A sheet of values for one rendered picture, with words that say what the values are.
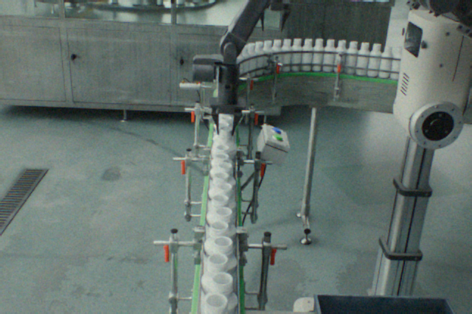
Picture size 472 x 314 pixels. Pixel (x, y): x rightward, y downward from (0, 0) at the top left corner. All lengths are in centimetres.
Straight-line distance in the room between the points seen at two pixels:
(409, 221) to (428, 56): 59
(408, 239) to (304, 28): 484
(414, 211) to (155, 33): 318
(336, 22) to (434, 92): 497
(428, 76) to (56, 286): 206
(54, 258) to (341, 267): 157
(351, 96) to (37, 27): 284
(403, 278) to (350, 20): 490
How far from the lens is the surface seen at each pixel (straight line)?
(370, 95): 297
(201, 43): 463
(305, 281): 295
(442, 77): 170
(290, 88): 293
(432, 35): 166
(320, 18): 659
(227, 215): 115
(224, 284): 99
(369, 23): 672
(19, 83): 505
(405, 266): 204
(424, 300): 138
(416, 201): 192
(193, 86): 236
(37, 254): 320
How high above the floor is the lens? 174
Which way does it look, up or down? 24 degrees down
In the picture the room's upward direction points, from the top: 3 degrees clockwise
